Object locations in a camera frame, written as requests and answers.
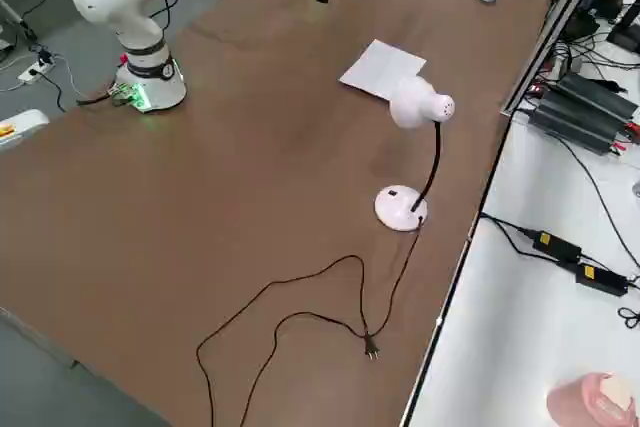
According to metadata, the black lamp cable with plug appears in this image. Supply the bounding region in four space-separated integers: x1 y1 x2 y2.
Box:
195 216 426 427

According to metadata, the white desk lamp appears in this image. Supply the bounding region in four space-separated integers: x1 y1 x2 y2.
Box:
373 75 456 234

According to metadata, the long thin black cable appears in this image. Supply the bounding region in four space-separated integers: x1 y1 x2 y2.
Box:
546 130 640 272

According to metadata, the black arm base cable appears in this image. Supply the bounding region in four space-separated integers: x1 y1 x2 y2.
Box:
76 88 126 109

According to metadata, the white box with yellow label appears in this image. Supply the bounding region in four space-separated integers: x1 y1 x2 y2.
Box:
0 108 51 154

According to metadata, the white power strip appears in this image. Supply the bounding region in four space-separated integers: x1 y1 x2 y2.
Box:
18 61 55 85

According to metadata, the black adapter with yellow label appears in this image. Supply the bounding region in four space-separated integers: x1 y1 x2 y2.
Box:
574 262 631 298
531 230 584 264

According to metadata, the black power supply unit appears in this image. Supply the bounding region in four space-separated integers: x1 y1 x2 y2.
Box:
556 71 640 122
528 91 632 156

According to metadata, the aluminium frame post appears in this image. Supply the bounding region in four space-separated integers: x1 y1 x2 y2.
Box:
499 0 617 116

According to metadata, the black adapter mains cable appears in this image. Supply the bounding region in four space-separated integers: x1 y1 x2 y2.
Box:
478 213 539 259

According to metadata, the white A4 paper sheet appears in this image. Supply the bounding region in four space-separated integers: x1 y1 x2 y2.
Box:
338 39 428 101

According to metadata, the pink plastic model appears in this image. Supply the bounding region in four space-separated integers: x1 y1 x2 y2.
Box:
545 371 640 427

